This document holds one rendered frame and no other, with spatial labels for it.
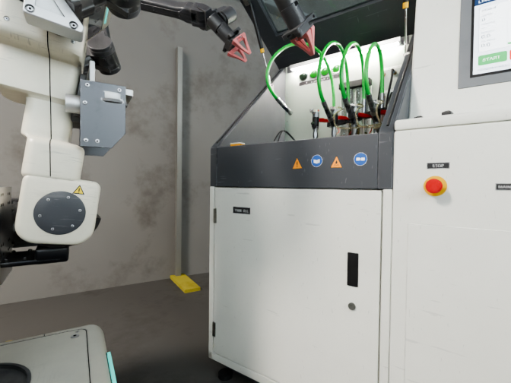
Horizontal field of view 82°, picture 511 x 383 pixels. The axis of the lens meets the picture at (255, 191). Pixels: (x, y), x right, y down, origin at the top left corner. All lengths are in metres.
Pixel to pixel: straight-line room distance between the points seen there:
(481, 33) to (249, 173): 0.86
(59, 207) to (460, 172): 0.97
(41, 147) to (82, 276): 1.81
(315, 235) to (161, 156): 1.82
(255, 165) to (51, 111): 0.62
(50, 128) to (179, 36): 2.10
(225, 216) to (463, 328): 0.81
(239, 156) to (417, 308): 0.75
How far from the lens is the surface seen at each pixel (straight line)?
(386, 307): 0.95
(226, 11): 1.36
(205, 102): 2.76
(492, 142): 0.88
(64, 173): 0.84
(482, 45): 1.23
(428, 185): 0.84
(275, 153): 1.04
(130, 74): 2.64
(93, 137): 0.83
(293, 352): 1.14
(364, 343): 1.01
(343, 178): 0.93
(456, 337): 0.95
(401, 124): 0.90
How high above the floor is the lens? 0.80
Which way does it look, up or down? 1 degrees down
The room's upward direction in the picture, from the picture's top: 1 degrees clockwise
